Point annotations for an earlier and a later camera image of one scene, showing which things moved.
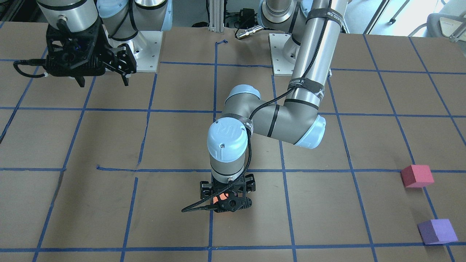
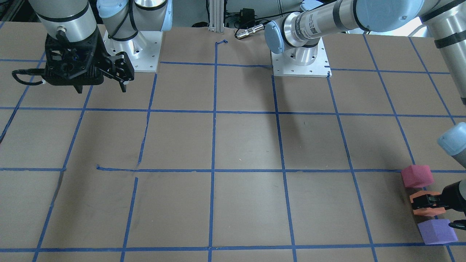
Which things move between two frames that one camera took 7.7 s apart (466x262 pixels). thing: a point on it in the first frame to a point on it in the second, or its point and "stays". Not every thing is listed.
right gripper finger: [125, 80] to [122, 86]
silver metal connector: [249, 31] stays
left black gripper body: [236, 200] to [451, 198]
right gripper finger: [80, 80] to [78, 88]
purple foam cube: [437, 231] stays
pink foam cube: [417, 176] stays
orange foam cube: [222, 196] to [426, 211]
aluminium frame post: [216, 15] stays
